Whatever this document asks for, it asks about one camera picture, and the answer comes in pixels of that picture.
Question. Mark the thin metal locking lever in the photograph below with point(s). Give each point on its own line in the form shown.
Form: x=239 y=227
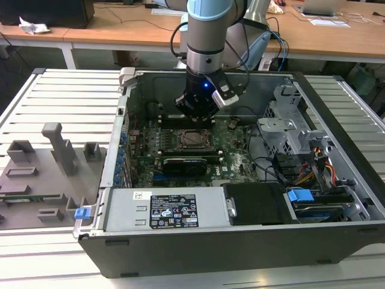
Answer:
x=195 y=148
x=189 y=130

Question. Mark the silver CPU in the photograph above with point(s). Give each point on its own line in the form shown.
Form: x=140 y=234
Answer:
x=195 y=138

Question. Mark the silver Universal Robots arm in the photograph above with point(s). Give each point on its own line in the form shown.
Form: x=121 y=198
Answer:
x=206 y=36

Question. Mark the black RAM slot bank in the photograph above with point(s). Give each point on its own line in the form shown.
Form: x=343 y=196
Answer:
x=210 y=157
x=171 y=123

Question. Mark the coin cell battery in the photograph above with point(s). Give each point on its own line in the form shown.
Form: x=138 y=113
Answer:
x=232 y=123

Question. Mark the black graphics card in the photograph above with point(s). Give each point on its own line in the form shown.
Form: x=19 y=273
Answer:
x=185 y=167

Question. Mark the green motherboard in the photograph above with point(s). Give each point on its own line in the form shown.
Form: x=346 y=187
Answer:
x=234 y=162

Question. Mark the brown cardboard box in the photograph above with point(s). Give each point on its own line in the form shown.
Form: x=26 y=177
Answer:
x=126 y=58

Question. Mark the pale blue teach pendant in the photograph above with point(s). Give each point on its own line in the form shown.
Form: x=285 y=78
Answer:
x=260 y=48

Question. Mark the grey metal drive cage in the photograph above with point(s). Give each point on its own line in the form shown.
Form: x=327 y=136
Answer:
x=279 y=132

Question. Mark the white paper sheet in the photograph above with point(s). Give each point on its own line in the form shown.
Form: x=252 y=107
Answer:
x=165 y=11

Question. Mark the wooden desk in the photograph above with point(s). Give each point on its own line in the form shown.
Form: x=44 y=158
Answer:
x=120 y=33

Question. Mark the black plastic shroud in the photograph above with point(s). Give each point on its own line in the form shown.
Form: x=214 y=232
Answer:
x=258 y=204

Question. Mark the white crumpled object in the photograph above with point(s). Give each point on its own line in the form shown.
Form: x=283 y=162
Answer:
x=276 y=7

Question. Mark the grey power supply unit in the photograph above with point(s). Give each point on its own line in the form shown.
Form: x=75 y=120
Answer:
x=126 y=210

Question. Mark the blue disk carrier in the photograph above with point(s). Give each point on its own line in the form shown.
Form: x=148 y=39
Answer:
x=299 y=198

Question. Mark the black open PC case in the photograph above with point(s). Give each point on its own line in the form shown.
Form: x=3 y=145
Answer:
x=210 y=253

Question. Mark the paper sheet with blue border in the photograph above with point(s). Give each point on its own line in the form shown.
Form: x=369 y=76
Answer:
x=329 y=23

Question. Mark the silver laptop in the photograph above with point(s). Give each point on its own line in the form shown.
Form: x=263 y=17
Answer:
x=323 y=7

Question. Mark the blue case latch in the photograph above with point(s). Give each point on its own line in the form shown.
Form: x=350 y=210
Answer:
x=81 y=213

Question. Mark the hard disk with blue label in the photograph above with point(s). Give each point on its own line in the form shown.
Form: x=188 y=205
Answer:
x=319 y=215

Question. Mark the grey parts rack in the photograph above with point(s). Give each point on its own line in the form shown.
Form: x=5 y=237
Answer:
x=45 y=180

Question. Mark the black box on desk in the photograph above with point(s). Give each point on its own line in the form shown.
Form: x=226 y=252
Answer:
x=45 y=13

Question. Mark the crumpled white paper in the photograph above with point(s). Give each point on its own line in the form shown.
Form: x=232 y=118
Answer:
x=34 y=27

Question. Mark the green RAM stick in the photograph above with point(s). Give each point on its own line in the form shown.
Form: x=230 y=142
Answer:
x=33 y=197

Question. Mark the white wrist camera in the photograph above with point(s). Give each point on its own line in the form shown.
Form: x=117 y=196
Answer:
x=224 y=101

